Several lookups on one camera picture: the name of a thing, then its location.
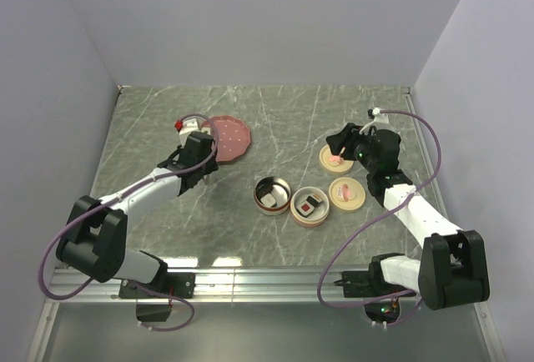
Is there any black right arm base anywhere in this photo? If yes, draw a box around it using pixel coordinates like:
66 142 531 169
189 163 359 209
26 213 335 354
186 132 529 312
334 253 406 325

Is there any black spiky sea cucumber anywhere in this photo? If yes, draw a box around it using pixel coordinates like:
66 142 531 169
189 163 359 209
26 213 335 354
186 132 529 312
256 184 272 199

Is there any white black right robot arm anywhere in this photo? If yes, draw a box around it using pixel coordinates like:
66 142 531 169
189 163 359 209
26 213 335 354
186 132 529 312
326 123 490 310

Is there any aluminium front rail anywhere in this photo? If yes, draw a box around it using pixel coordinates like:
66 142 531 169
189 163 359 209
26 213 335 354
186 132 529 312
28 267 491 361

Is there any pale sushi roll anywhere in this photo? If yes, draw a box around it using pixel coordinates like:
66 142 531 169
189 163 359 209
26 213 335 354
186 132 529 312
259 194 277 209

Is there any orange sushi roll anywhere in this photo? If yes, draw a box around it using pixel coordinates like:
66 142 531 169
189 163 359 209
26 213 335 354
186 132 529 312
306 193 323 208

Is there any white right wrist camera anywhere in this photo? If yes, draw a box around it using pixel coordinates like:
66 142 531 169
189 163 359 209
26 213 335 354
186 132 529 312
368 108 390 125

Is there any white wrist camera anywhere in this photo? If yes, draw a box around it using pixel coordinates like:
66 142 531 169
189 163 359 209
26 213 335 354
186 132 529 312
174 117 201 146
368 108 390 125

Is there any red sushi roll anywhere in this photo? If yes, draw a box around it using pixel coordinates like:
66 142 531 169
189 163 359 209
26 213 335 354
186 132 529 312
295 202 315 218

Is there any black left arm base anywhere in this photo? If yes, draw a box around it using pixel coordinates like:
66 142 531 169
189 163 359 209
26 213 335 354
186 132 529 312
118 272 196 331

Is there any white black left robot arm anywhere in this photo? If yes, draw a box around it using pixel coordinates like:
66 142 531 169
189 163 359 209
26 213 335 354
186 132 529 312
56 132 218 297

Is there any beige lunch box tier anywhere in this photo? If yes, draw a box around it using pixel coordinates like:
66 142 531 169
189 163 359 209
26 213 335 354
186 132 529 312
290 186 330 228

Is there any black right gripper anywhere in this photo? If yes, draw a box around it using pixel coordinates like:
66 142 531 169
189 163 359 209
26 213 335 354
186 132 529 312
325 123 378 173

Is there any pink dotted plate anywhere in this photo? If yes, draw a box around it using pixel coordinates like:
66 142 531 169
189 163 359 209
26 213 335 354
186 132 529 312
211 115 251 163

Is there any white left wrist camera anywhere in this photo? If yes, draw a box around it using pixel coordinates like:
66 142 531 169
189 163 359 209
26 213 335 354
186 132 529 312
174 117 201 146

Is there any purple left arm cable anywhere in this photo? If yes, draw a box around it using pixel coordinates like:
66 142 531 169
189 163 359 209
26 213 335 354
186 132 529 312
41 113 220 333

